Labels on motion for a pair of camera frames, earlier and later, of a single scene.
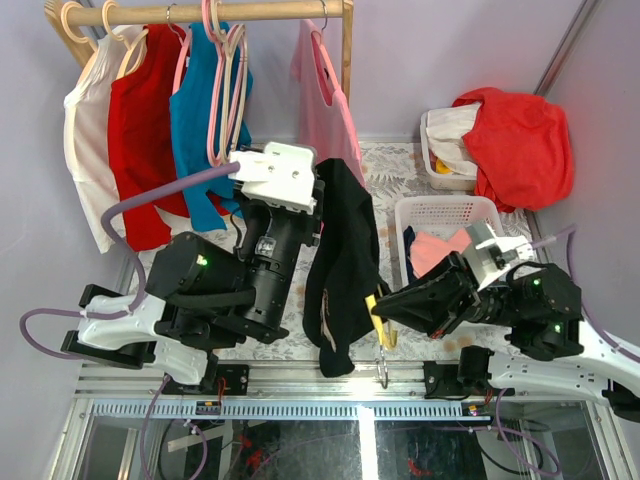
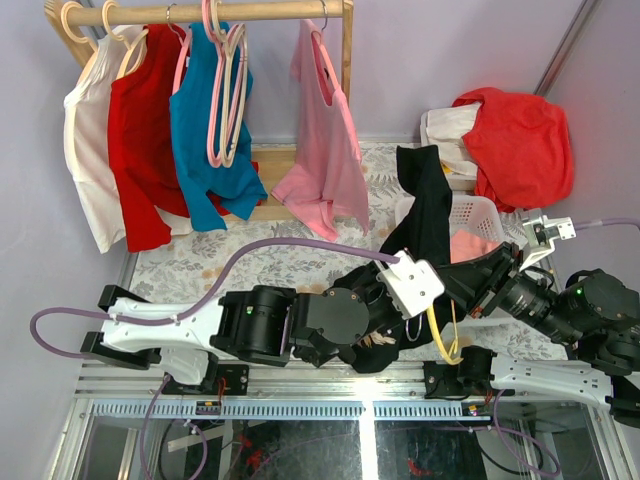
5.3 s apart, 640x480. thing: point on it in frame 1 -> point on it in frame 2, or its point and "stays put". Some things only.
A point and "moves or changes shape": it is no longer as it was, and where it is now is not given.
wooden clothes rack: (68, 18) stays put
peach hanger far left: (65, 20) stays put
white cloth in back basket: (445, 130) stays put
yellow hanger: (391, 336) moves or changes shape
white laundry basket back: (437, 180) stays put
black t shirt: (345, 268) -> (422, 227)
